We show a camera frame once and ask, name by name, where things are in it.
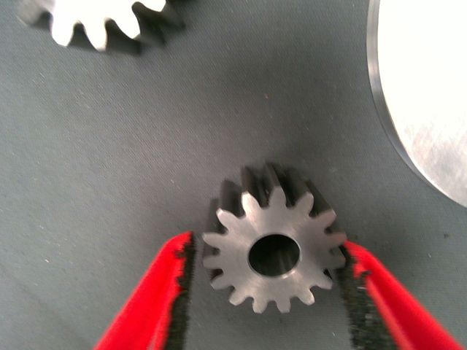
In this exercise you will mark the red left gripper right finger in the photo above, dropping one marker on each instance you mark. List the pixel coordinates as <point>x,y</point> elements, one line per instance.
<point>394,313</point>

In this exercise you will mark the dark grey table cloth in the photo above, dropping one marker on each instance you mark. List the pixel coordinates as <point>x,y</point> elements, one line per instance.
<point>109,146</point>

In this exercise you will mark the small steel planetary gear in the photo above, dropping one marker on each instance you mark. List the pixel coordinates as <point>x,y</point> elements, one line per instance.
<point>237,237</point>
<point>91,22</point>

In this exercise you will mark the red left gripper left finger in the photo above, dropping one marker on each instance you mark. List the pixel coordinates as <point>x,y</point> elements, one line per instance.
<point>146,302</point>

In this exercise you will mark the round metal carrier plate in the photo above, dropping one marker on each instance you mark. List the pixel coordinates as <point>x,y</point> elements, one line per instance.
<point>419,73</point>

